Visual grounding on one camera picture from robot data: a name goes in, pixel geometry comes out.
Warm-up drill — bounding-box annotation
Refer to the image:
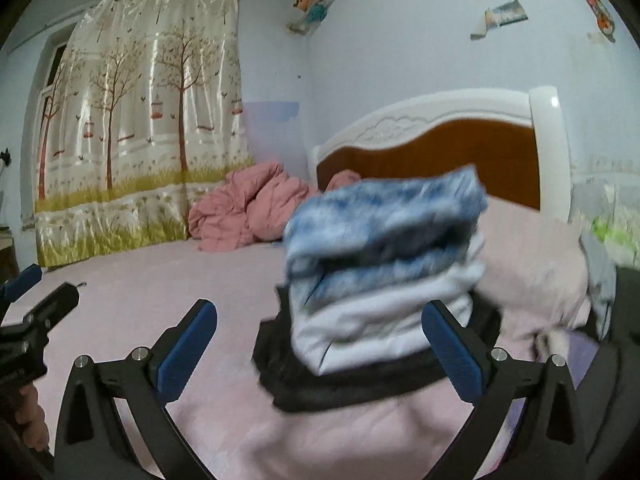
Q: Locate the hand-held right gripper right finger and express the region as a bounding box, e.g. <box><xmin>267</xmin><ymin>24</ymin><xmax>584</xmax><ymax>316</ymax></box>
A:
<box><xmin>421</xmin><ymin>300</ymin><xmax>588</xmax><ymax>480</ymax></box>

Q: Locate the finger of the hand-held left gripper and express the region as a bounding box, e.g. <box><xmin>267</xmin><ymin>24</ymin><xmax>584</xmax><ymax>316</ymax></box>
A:
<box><xmin>22</xmin><ymin>282</ymin><xmax>81</xmax><ymax>333</ymax></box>
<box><xmin>0</xmin><ymin>263</ymin><xmax>43</xmax><ymax>311</ymax></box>

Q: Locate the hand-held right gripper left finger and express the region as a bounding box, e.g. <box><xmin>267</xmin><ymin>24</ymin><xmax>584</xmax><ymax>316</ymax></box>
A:
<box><xmin>52</xmin><ymin>299</ymin><xmax>218</xmax><ymax>480</ymax></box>

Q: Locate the blue plaid shirt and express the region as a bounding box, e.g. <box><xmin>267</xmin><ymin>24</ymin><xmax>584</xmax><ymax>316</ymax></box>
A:
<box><xmin>282</xmin><ymin>165</ymin><xmax>488</xmax><ymax>311</ymax></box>

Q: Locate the person's left hand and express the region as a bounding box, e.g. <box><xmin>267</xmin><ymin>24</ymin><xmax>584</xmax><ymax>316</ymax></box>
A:
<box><xmin>15</xmin><ymin>385</ymin><xmax>51</xmax><ymax>453</ymax></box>

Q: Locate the pink bed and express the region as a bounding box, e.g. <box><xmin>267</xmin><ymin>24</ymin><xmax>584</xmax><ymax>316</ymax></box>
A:
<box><xmin>0</xmin><ymin>200</ymin><xmax>601</xmax><ymax>480</ymax></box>

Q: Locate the white folded garment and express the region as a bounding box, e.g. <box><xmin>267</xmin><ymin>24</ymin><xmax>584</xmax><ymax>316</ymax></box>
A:
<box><xmin>290</xmin><ymin>232</ymin><xmax>488</xmax><ymax>376</ymax></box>

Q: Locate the purple cloth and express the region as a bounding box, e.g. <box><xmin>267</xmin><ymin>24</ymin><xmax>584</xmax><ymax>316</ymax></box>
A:
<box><xmin>550</xmin><ymin>335</ymin><xmax>601</xmax><ymax>391</ymax></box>

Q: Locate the black folded garment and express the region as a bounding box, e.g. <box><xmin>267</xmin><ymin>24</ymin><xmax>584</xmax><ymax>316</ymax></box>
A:
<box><xmin>251</xmin><ymin>285</ymin><xmax>503</xmax><ymax>413</ymax></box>

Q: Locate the pink quilt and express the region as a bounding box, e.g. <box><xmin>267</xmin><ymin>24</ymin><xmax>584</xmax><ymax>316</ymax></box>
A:
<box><xmin>187</xmin><ymin>161</ymin><xmax>361</xmax><ymax>252</ymax></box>

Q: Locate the dark cloth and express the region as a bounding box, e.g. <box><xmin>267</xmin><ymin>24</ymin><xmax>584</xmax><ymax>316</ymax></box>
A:
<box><xmin>575</xmin><ymin>232</ymin><xmax>640</xmax><ymax>480</ymax></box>

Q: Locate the tree-print curtain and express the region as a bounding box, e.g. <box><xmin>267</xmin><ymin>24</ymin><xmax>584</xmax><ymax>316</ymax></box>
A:
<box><xmin>32</xmin><ymin>0</ymin><xmax>256</xmax><ymax>268</ymax></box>

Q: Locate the green cloth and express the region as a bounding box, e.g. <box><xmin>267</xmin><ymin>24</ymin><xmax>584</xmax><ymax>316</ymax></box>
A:
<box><xmin>592</xmin><ymin>215</ymin><xmax>631</xmax><ymax>246</ymax></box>

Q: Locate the white and wood headboard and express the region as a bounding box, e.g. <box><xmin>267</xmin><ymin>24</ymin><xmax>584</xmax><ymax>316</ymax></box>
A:
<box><xmin>307</xmin><ymin>86</ymin><xmax>573</xmax><ymax>223</ymax></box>

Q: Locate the window frame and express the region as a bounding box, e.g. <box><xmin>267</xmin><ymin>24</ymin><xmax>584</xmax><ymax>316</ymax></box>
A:
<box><xmin>32</xmin><ymin>35</ymin><xmax>71</xmax><ymax>111</ymax></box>

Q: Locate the wall poster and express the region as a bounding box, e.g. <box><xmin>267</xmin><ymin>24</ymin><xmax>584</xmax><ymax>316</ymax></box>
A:
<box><xmin>470</xmin><ymin>0</ymin><xmax>530</xmax><ymax>41</ymax></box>

